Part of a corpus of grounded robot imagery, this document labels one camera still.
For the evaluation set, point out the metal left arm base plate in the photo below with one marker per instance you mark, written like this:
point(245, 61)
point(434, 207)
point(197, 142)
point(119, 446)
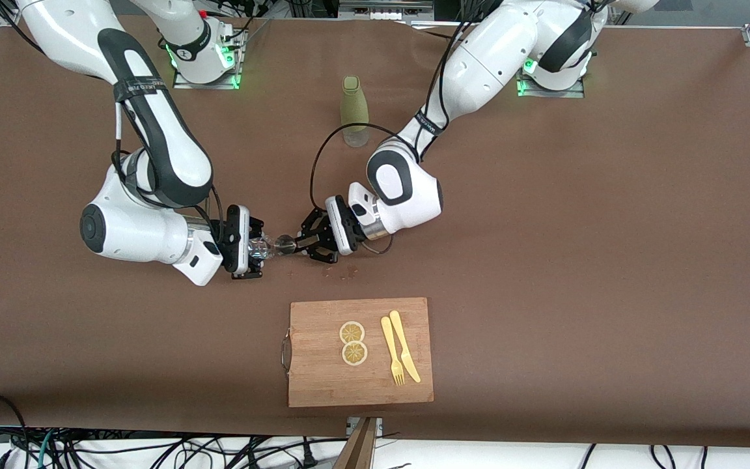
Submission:
point(551, 94)

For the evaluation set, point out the grey power strip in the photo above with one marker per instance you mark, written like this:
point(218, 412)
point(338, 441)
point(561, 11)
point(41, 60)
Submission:
point(385, 12)

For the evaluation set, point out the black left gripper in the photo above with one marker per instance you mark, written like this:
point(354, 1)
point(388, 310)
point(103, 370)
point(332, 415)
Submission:
point(320, 236)

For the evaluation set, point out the wooden beam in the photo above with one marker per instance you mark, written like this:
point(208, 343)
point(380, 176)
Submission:
point(359, 449)

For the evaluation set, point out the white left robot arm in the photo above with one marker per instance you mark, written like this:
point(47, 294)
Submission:
point(499, 58)

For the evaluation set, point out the small clear glass shaker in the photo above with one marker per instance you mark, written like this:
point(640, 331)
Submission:
point(261, 249)

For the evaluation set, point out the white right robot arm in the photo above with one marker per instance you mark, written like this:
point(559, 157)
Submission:
point(127, 228)

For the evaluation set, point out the wooden cutting board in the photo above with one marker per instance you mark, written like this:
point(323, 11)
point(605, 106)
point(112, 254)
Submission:
point(323, 378)

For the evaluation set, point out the yellow plastic fork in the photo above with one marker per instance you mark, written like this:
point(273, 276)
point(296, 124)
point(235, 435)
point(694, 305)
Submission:
point(388, 339)

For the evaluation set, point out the brown paper table cover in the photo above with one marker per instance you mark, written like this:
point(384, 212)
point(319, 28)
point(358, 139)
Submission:
point(544, 326)

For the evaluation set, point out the yellow plastic knife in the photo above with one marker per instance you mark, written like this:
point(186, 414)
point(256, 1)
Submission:
point(404, 352)

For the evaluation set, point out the steel jigger measuring cup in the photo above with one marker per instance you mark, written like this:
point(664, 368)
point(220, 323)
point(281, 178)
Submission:
point(285, 245)

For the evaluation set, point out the lemon slice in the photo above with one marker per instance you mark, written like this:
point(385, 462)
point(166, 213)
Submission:
point(351, 332)
point(354, 354)

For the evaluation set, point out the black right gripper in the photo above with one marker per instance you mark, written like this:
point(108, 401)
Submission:
point(254, 232)

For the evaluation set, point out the green sleeved glass bottle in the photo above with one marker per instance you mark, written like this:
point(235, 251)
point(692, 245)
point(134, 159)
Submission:
point(353, 111)

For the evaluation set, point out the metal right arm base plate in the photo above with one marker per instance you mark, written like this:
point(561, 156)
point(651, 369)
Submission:
point(206, 85)

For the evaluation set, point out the small metal bracket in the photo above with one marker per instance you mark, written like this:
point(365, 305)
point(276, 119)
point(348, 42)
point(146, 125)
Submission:
point(351, 425)

